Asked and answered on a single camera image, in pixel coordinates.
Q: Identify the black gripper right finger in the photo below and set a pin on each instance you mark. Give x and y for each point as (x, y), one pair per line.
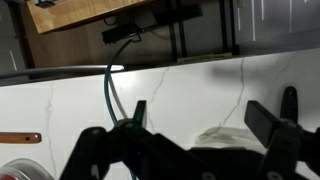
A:
(283, 143)

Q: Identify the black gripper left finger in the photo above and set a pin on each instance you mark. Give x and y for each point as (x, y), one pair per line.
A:
(100, 156)

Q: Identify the dark wooden spoon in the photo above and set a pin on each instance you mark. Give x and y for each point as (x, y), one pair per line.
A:
(13, 138)

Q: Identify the white plastic bag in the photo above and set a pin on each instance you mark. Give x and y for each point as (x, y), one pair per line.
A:
(226, 136)

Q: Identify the clear glass jar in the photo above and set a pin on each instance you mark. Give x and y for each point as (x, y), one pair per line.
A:
(26, 168)

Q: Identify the grey metal bar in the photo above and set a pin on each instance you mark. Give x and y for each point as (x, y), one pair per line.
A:
(60, 70)

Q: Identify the grey cabinet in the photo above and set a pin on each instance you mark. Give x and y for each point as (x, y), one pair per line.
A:
(276, 20)

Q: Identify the black power strip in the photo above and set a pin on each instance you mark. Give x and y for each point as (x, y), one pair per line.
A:
(120, 32)

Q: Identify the black metal stand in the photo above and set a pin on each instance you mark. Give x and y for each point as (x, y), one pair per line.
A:
(181, 36)

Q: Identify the wooden desk top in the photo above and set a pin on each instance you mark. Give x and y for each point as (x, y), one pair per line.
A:
(73, 11)

